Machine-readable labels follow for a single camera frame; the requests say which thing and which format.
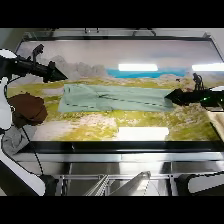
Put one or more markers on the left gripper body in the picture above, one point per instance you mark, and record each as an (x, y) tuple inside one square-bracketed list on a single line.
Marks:
[(53, 73)]

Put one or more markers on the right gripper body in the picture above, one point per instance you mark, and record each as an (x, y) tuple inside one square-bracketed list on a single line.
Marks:
[(185, 97)]

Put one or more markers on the pale green shirt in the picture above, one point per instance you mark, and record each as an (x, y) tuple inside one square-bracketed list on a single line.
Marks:
[(116, 98)]

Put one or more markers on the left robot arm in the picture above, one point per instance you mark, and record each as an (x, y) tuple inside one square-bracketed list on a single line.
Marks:
[(20, 66)]

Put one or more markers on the beige garment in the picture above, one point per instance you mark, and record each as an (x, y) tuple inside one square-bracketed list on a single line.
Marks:
[(217, 123)]

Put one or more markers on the brown garment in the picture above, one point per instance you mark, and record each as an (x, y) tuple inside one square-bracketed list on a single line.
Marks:
[(28, 110)]

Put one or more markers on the grey garment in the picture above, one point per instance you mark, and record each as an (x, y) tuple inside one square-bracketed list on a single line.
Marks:
[(16, 140)]

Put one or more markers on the silver frame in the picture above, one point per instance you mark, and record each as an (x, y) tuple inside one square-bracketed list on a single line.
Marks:
[(100, 158)]

